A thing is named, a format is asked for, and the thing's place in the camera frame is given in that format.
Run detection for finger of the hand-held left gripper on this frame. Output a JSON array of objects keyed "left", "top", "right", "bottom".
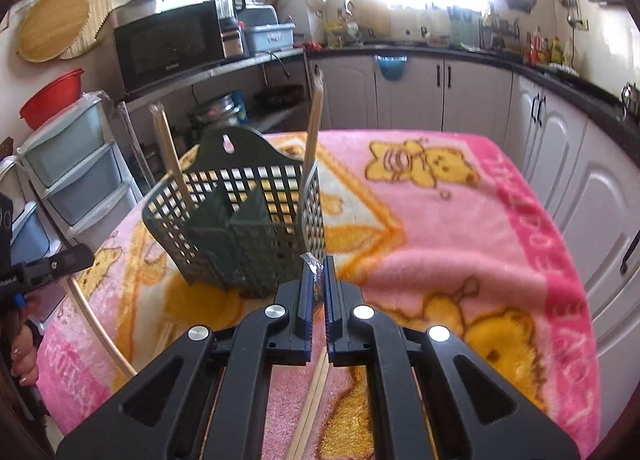
[{"left": 30, "top": 246, "right": 96, "bottom": 283}]

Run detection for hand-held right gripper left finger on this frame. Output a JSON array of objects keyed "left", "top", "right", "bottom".
[{"left": 56, "top": 265, "right": 315, "bottom": 460}]

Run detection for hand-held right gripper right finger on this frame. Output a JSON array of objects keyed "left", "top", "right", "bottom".
[{"left": 325, "top": 256, "right": 583, "bottom": 460}]

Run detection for wooden chopsticks pair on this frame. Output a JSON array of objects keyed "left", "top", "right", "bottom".
[
  {"left": 149, "top": 102, "right": 198, "bottom": 216},
  {"left": 67, "top": 272, "right": 138, "bottom": 378},
  {"left": 286, "top": 251, "right": 331, "bottom": 460},
  {"left": 299, "top": 65, "right": 326, "bottom": 221}
]

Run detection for dark green plastic utensil basket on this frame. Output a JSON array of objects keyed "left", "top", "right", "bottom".
[{"left": 141, "top": 127, "right": 327, "bottom": 298}]

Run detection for hanging kitchen utensils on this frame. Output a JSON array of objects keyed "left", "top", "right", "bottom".
[{"left": 555, "top": 0, "right": 588, "bottom": 31}]

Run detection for person's left hand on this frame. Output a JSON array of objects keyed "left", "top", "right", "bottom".
[{"left": 10, "top": 305, "right": 51, "bottom": 386}]

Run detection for plastic drawer unit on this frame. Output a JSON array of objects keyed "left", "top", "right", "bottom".
[{"left": 10, "top": 90, "right": 146, "bottom": 266}]

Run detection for metal rack pole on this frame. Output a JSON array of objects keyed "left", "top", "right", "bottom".
[{"left": 117, "top": 101, "right": 156, "bottom": 186}]

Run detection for pink printed blanket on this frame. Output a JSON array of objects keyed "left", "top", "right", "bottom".
[{"left": 35, "top": 129, "right": 601, "bottom": 460}]

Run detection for red plastic basin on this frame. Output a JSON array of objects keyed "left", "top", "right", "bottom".
[{"left": 19, "top": 68, "right": 86, "bottom": 131}]

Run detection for metal pot stack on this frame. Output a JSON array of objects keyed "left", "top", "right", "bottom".
[{"left": 187, "top": 95, "right": 241, "bottom": 128}]

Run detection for black microwave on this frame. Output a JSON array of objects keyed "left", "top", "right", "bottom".
[{"left": 112, "top": 0, "right": 227, "bottom": 96}]

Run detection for round bamboo tray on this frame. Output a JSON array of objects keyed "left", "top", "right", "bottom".
[{"left": 15, "top": 0, "right": 91, "bottom": 63}]

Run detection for blue bowl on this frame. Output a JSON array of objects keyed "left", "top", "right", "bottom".
[{"left": 374, "top": 54, "right": 408, "bottom": 81}]

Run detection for ribbed bamboo tray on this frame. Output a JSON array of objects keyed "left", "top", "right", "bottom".
[{"left": 57, "top": 0, "right": 115, "bottom": 61}]

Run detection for white kitchen cabinets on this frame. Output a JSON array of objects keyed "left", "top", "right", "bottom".
[{"left": 307, "top": 55, "right": 640, "bottom": 341}]

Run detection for light blue plastic box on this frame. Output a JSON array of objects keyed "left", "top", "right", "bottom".
[{"left": 245, "top": 5, "right": 297, "bottom": 53}]

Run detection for blender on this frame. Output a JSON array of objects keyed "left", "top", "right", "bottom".
[{"left": 207, "top": 0, "right": 246, "bottom": 61}]

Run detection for dark kitchen countertop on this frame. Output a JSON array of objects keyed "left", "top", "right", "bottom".
[{"left": 305, "top": 40, "right": 640, "bottom": 131}]

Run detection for red sauce bottle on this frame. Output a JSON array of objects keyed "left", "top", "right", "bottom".
[{"left": 531, "top": 26, "right": 546, "bottom": 66}]

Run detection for metal kettle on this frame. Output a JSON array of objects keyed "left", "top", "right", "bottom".
[{"left": 620, "top": 81, "right": 640, "bottom": 116}]

